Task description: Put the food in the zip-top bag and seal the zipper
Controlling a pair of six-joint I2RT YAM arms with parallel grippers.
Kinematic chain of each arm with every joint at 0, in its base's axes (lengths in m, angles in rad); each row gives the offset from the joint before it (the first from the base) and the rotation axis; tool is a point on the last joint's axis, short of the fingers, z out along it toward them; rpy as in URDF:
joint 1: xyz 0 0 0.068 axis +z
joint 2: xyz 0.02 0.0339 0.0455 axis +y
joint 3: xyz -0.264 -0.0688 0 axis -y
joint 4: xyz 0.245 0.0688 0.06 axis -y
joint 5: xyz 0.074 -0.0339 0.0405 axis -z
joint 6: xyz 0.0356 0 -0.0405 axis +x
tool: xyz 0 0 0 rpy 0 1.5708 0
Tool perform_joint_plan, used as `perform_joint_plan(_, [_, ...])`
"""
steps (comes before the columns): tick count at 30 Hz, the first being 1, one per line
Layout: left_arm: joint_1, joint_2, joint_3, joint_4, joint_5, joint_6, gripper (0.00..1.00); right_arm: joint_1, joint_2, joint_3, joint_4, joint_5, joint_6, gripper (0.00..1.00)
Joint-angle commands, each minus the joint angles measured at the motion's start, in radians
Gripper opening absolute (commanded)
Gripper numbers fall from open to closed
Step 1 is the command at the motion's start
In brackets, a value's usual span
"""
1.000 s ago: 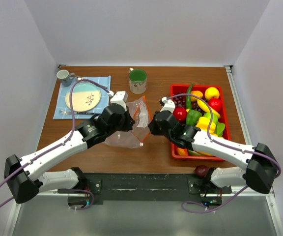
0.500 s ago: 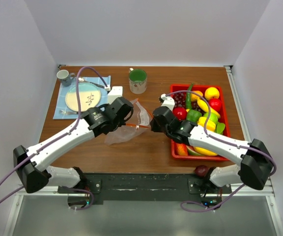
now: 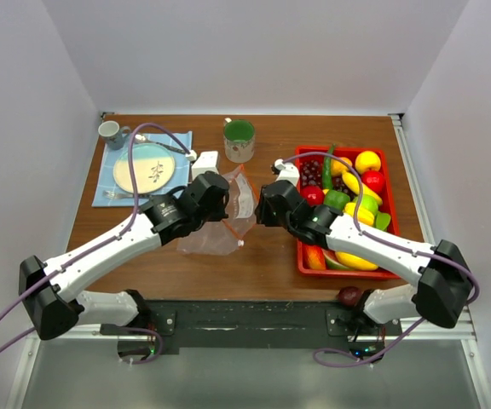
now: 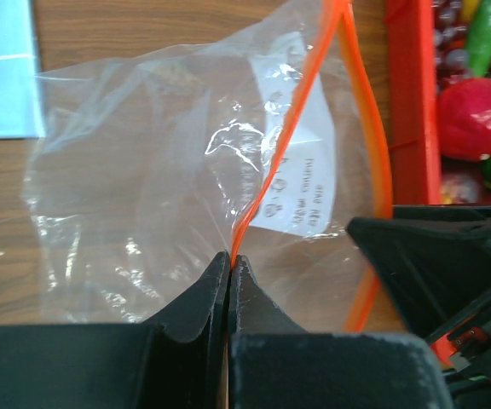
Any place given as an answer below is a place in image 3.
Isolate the clear orange-trimmed zip bag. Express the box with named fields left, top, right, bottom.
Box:
left=176, top=164, right=258, bottom=256

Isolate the green chili pepper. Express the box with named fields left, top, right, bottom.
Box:
left=321, top=144, right=336, bottom=190

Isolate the yellow banana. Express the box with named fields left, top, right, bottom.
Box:
left=342, top=171, right=383, bottom=205

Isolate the yellow bell pepper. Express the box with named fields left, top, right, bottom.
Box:
left=344, top=202, right=375, bottom=227

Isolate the green apple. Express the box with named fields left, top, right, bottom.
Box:
left=352, top=194, right=378, bottom=217

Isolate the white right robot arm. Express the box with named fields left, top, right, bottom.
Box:
left=256, top=180, right=476, bottom=335

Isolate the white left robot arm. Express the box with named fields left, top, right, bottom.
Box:
left=19, top=171, right=229, bottom=340

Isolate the purple grape bunch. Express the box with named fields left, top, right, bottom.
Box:
left=299, top=159, right=323, bottom=187
left=332, top=175, right=357, bottom=195

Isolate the blue cream plate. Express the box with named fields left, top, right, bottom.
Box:
left=113, top=144, right=176, bottom=193

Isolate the orange red mango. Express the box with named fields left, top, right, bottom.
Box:
left=303, top=245, right=326, bottom=271

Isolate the yellow lemon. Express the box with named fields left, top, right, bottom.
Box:
left=330, top=157, right=353, bottom=177

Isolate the green-lined floral mug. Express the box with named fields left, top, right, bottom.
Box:
left=223, top=118, right=256, bottom=164

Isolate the watermelon slice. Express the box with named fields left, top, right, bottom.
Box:
left=321, top=249, right=349, bottom=271

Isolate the red plastic tray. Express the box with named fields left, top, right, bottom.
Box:
left=296, top=146, right=400, bottom=280

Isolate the yellow mango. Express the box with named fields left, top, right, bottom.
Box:
left=335, top=251, right=378, bottom=271

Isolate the light blue placemat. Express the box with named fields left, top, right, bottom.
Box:
left=92, top=132, right=190, bottom=208

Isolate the yellow orange fruit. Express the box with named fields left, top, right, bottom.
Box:
left=355, top=151, right=381, bottom=175

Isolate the red apple in tray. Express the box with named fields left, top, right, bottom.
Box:
left=361, top=170, right=385, bottom=195

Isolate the small grey-blue mug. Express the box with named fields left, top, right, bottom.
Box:
left=97, top=120, right=131, bottom=150

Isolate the dark purple fruit on base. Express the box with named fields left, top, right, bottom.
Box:
left=337, top=286, right=363, bottom=307

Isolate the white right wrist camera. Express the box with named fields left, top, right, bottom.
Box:
left=271, top=158, right=300, bottom=186

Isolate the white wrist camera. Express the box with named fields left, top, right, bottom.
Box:
left=271, top=158, right=300, bottom=186
left=185, top=150, right=220, bottom=180

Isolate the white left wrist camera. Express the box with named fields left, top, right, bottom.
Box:
left=185, top=150, right=220, bottom=180

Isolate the spoon with dark handle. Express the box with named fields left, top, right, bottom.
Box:
left=135, top=134, right=186, bottom=155

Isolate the fork with dark handle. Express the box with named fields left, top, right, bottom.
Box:
left=102, top=190, right=152, bottom=200

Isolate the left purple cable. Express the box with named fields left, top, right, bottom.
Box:
left=0, top=122, right=192, bottom=374

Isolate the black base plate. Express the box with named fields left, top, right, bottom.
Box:
left=100, top=299, right=402, bottom=358

